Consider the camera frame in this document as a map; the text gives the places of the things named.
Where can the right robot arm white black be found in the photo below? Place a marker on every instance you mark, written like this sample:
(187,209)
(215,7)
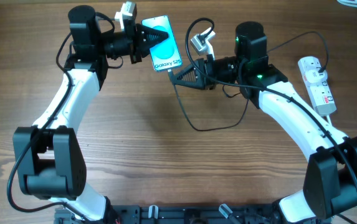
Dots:
(330,185)

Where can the white USB charger plug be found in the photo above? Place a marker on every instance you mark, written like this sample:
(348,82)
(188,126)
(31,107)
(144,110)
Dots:
(313,77)

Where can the blue Galaxy smartphone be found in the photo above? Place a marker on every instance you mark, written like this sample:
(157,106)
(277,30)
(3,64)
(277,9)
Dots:
(165,55)

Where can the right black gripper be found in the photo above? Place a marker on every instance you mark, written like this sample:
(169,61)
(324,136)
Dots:
(201,83)

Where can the white power strip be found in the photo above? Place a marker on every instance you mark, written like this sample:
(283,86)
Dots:
(320,94)

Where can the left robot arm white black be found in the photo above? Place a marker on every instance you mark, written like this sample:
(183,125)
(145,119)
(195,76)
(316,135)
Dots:
(49,162)

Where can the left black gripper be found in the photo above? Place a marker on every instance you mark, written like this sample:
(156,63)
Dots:
(140,32)

